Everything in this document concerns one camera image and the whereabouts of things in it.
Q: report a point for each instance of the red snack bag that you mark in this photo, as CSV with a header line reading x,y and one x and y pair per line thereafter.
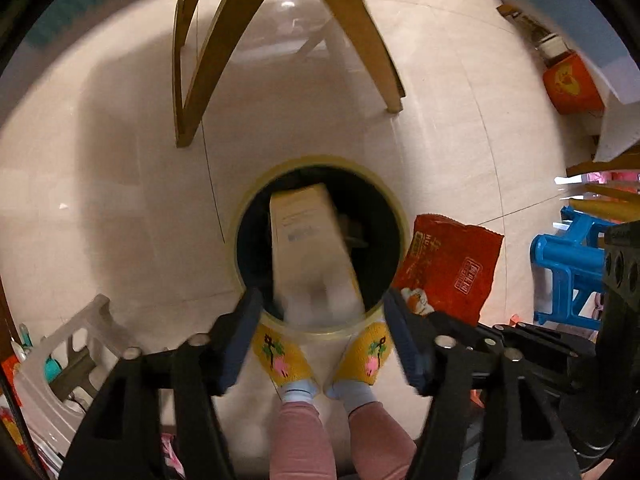
x,y
450,270

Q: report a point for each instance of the long cream box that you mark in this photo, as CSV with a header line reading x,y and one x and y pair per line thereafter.
x,y
305,240

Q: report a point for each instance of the round trash bin yellow rim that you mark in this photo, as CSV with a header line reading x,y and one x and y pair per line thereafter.
x,y
250,240

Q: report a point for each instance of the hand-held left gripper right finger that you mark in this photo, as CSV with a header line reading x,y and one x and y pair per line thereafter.
x,y
405,345

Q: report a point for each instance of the red gift box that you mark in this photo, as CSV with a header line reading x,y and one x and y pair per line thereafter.
x,y
10,377

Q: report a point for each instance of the blue plastic stool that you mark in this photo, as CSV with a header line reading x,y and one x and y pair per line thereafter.
x,y
555,255

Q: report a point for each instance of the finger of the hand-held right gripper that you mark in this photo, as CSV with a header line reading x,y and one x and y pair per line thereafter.
x,y
545,342
565,377

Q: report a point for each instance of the person's right leg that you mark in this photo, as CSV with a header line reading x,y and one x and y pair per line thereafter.
x,y
375,435

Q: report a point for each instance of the person's left leg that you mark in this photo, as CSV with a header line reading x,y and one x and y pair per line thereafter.
x,y
300,440

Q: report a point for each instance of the white plastic stool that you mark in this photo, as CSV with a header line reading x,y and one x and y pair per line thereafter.
x,y
45,390

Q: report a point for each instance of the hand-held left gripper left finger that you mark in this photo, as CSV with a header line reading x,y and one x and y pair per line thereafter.
x,y
240,340

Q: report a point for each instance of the person's left yellow slipper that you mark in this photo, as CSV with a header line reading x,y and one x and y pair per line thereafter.
x,y
282,360

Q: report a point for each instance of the person's leg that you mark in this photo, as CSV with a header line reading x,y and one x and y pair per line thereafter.
x,y
300,440
375,435

